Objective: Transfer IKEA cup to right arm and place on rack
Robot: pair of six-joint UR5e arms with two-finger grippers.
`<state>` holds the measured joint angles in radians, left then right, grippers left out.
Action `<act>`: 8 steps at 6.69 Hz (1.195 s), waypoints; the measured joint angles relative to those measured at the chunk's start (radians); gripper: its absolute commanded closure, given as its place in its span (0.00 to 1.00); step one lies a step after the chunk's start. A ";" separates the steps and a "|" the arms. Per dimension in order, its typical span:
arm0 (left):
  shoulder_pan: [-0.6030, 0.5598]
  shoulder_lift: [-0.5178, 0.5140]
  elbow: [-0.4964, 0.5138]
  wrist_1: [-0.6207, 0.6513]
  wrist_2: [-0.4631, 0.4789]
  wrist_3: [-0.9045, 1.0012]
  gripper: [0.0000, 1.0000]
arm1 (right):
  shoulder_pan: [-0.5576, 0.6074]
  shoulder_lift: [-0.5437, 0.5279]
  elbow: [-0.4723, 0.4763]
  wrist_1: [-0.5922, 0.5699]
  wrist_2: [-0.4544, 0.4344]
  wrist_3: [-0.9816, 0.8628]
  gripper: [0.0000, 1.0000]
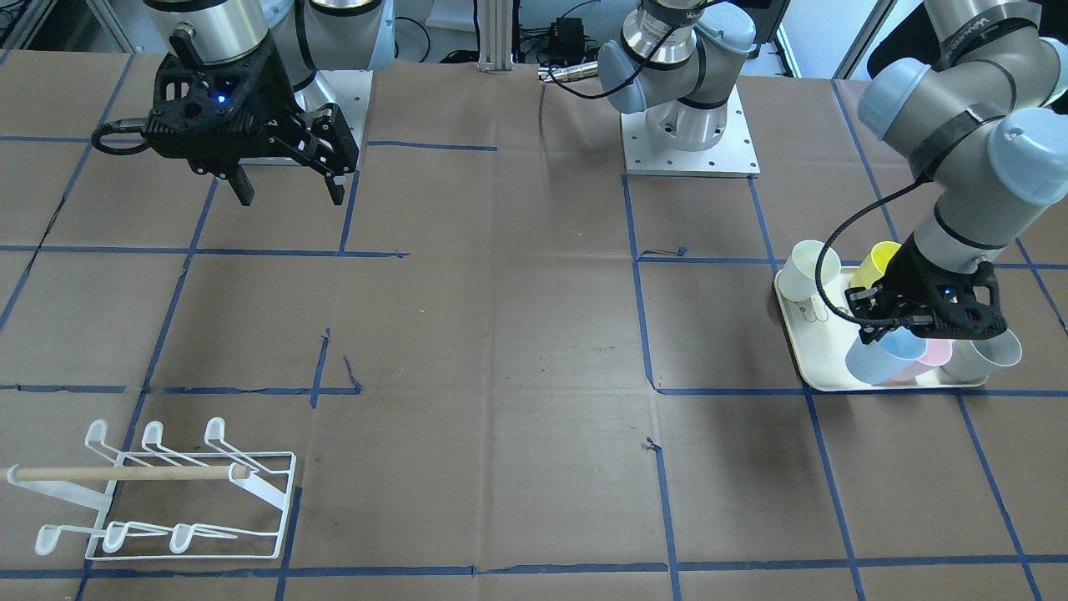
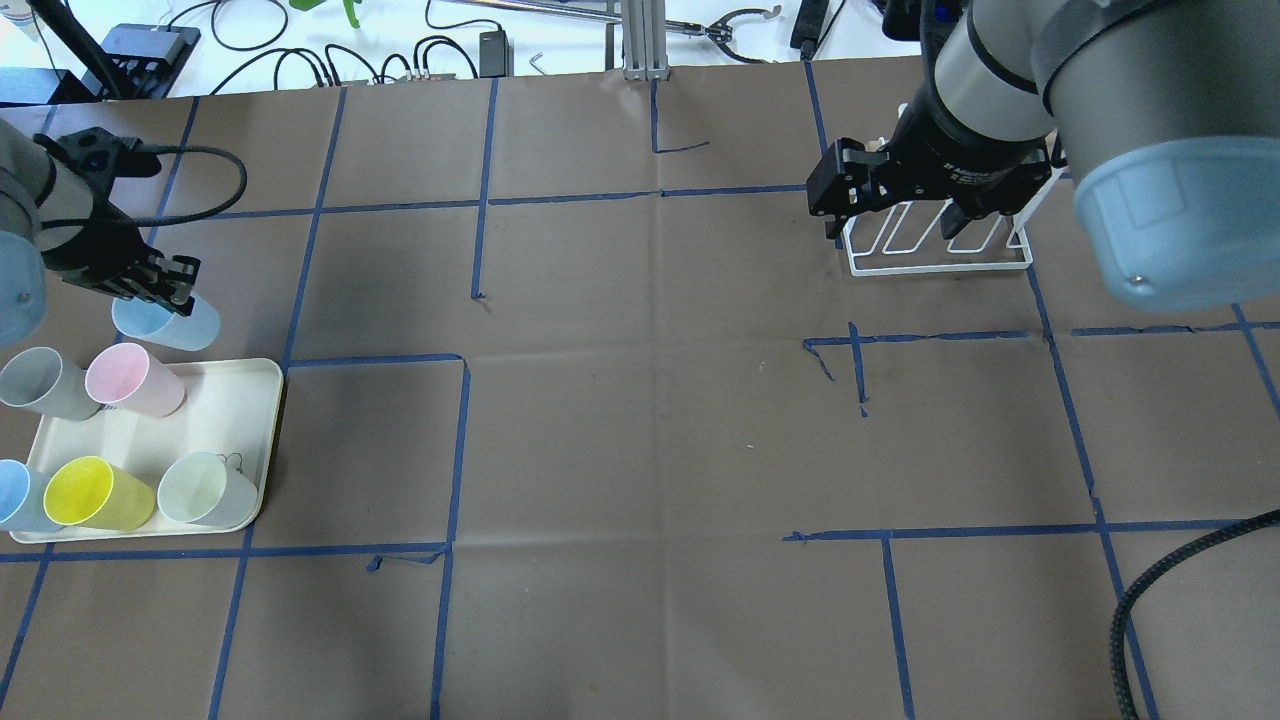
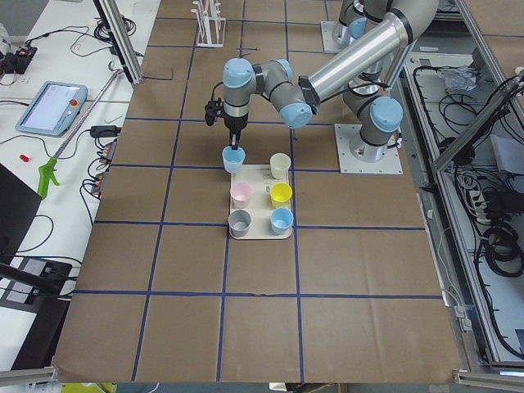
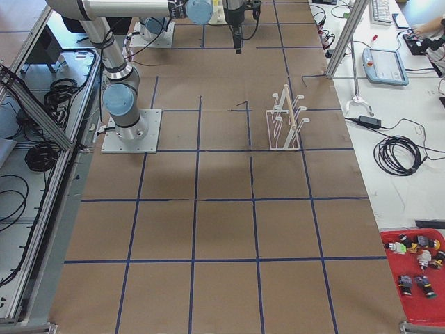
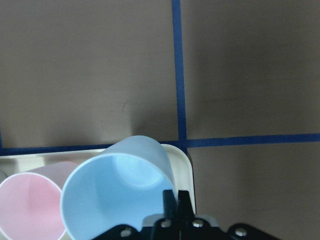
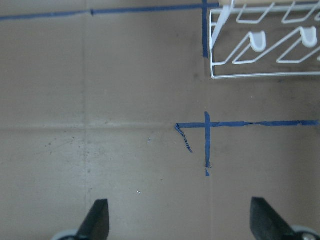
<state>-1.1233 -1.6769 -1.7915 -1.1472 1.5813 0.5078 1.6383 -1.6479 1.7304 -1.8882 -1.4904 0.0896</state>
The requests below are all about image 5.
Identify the pink plastic cup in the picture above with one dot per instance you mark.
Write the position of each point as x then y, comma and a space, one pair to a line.
30, 203

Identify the light blue plastic cup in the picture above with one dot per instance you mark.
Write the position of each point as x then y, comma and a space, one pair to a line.
123, 184

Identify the cream rabbit print tray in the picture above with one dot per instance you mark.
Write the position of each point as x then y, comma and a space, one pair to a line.
181, 165

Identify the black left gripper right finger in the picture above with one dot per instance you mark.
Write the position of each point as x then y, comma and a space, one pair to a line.
185, 208

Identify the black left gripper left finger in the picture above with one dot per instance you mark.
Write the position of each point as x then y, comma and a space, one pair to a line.
170, 205

